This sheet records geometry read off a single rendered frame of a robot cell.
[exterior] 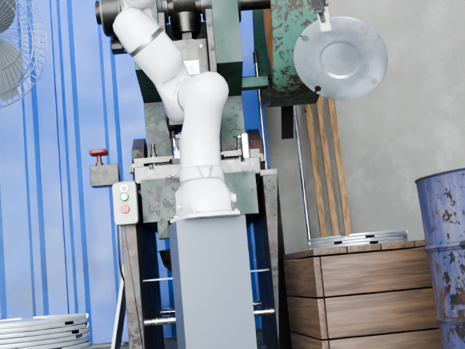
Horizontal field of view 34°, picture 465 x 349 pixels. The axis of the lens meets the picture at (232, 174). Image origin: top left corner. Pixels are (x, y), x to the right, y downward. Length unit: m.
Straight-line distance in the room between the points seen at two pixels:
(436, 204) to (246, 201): 1.01
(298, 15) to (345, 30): 0.31
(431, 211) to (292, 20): 1.08
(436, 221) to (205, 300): 0.61
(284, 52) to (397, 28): 1.71
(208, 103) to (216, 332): 0.58
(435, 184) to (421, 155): 2.44
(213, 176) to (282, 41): 0.79
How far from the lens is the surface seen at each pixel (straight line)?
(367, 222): 4.07
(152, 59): 2.04
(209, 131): 2.03
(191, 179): 2.01
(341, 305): 2.09
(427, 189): 1.77
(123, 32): 2.05
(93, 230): 4.01
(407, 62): 4.26
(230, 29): 2.85
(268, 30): 3.30
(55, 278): 4.03
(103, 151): 2.63
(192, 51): 2.87
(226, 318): 1.97
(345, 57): 2.41
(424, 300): 2.17
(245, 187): 2.61
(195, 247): 1.96
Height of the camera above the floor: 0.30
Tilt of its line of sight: 7 degrees up
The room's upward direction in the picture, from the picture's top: 5 degrees counter-clockwise
